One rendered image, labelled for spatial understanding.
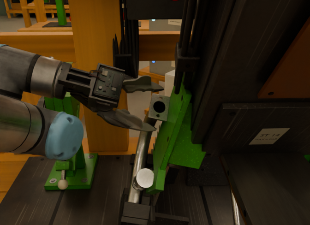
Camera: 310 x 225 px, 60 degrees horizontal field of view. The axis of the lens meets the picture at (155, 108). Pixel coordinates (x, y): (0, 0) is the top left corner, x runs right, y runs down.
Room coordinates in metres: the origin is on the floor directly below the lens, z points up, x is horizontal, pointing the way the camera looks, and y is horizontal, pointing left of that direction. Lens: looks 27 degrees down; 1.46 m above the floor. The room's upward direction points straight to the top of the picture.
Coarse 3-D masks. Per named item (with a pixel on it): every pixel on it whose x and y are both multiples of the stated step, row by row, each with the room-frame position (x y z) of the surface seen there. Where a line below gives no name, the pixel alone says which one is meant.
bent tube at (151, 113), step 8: (152, 96) 0.51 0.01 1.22; (160, 96) 0.52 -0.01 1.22; (152, 104) 0.50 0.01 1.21; (160, 104) 0.52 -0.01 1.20; (168, 104) 0.51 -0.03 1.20; (152, 112) 0.49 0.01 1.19; (160, 112) 0.54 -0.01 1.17; (144, 120) 0.56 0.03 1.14; (152, 120) 0.53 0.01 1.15; (160, 120) 0.49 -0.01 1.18; (144, 136) 0.56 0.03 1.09; (144, 144) 0.55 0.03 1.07; (136, 152) 0.54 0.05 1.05; (144, 152) 0.54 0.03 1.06; (136, 160) 0.52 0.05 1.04; (144, 160) 0.52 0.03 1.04; (136, 168) 0.50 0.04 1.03; (136, 192) 0.46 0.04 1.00; (128, 200) 0.45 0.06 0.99; (136, 200) 0.45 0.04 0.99
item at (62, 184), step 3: (63, 171) 0.57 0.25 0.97; (63, 174) 0.56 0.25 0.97; (63, 177) 0.55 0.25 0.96; (60, 180) 0.55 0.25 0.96; (63, 180) 0.55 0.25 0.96; (66, 180) 0.55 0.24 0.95; (60, 183) 0.54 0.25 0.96; (63, 183) 0.54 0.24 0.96; (66, 183) 0.54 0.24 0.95; (60, 186) 0.53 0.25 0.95; (63, 186) 0.53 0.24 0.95; (66, 186) 0.54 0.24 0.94
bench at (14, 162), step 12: (84, 144) 0.82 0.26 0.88; (132, 144) 0.82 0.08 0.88; (0, 156) 0.75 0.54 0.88; (12, 156) 0.75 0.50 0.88; (24, 156) 0.75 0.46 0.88; (0, 168) 0.69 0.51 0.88; (12, 168) 0.69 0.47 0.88; (0, 180) 0.63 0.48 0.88; (12, 180) 0.63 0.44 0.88; (0, 192) 0.59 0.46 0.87
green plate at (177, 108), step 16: (176, 96) 0.47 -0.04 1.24; (176, 112) 0.43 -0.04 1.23; (160, 128) 0.52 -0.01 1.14; (176, 128) 0.41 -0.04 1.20; (160, 144) 0.47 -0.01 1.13; (176, 144) 0.42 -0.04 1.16; (192, 144) 0.43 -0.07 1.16; (160, 160) 0.43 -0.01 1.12; (176, 160) 0.42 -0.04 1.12; (192, 160) 0.43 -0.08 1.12
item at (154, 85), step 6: (138, 78) 0.51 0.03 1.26; (144, 78) 0.51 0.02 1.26; (150, 78) 0.52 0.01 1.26; (126, 84) 0.52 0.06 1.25; (132, 84) 0.52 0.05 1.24; (138, 84) 0.53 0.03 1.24; (144, 84) 0.53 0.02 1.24; (150, 84) 0.54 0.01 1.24; (156, 84) 0.54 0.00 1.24; (126, 90) 0.52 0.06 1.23; (132, 90) 0.52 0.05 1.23; (138, 90) 0.54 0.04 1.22; (144, 90) 0.53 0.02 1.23; (150, 90) 0.54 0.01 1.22; (156, 90) 0.54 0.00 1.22
